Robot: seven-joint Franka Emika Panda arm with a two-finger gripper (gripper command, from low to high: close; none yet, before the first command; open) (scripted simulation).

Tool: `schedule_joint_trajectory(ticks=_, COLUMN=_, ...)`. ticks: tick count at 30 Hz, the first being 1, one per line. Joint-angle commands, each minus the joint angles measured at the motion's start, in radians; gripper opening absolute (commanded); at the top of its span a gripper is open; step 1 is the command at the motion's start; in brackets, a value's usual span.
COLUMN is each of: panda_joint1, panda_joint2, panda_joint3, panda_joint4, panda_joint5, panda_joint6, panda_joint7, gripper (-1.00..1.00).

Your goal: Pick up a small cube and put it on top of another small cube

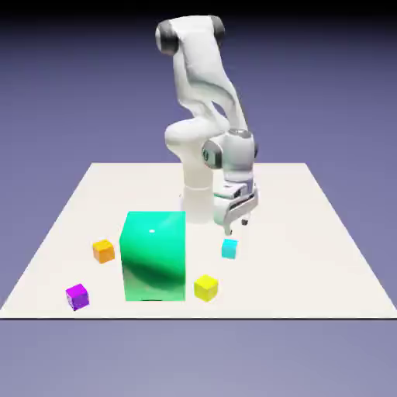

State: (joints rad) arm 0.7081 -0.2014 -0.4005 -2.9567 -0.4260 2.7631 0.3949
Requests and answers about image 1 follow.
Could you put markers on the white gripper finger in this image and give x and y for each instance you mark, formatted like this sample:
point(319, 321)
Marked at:
point(245, 219)
point(229, 224)

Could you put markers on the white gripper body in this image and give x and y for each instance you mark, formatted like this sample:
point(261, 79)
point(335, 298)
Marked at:
point(224, 208)

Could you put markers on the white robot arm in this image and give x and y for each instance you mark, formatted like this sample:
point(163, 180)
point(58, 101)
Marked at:
point(201, 77)

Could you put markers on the small cyan cube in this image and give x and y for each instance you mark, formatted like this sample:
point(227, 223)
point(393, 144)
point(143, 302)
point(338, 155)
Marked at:
point(229, 248)

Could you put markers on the small yellow cube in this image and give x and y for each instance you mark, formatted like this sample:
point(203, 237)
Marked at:
point(206, 287)

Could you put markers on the small orange cube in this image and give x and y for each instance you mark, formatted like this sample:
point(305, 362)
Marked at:
point(103, 251)

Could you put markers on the small purple cube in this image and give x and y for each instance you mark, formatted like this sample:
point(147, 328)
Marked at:
point(77, 297)

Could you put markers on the large green box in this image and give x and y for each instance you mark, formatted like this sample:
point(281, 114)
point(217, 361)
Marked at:
point(154, 256)

